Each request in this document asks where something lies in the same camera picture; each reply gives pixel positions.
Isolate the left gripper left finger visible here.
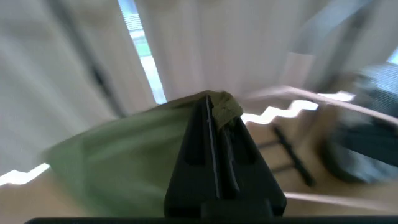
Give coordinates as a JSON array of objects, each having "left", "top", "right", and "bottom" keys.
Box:
[{"left": 164, "top": 95, "right": 222, "bottom": 218}]

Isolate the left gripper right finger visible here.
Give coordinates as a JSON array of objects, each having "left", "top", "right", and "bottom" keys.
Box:
[{"left": 220, "top": 116, "right": 287, "bottom": 218}]

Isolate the green printed shirt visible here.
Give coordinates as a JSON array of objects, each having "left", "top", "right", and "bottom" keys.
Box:
[{"left": 42, "top": 90, "right": 245, "bottom": 218}]

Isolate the white laundry basket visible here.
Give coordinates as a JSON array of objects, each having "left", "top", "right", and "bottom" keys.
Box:
[{"left": 320, "top": 62, "right": 398, "bottom": 184}]

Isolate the window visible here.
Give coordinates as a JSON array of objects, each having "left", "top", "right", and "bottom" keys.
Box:
[{"left": 117, "top": 0, "right": 168, "bottom": 105}]

